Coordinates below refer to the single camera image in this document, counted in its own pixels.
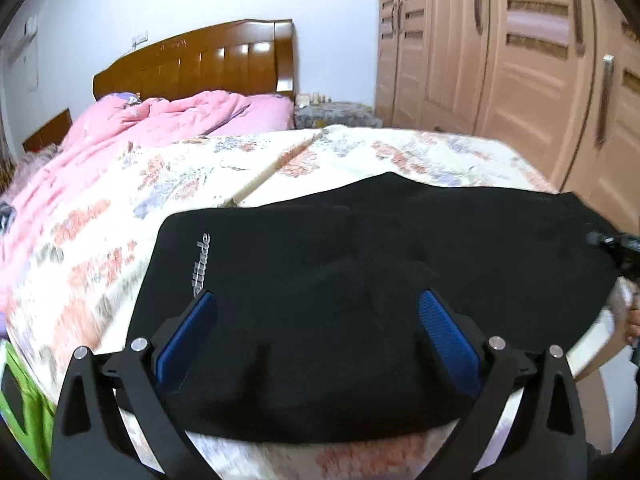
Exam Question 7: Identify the black pants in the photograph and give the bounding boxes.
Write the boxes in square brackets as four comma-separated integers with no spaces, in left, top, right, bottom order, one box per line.
[128,172,620,444]

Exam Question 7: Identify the person right hand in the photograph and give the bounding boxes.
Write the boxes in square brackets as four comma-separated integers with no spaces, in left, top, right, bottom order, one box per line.
[625,292,640,346]

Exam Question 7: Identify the green floral fabric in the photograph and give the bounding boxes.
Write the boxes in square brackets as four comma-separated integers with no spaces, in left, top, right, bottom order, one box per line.
[1,339,55,479]

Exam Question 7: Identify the floral bed sheet mattress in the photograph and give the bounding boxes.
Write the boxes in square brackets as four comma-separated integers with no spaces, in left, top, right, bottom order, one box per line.
[0,122,626,480]

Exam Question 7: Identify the wooden wardrobe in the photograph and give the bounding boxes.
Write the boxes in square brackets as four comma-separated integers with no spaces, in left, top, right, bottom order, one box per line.
[375,0,639,232]

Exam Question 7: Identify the small wooden headboard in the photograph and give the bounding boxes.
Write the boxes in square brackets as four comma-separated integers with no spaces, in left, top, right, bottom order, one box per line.
[23,108,73,153]

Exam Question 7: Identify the pink quilt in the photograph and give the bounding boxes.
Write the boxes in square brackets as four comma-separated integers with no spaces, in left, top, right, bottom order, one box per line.
[1,90,294,233]

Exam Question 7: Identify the white air conditioner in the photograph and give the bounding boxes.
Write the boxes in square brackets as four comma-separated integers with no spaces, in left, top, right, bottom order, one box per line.
[1,14,38,64]

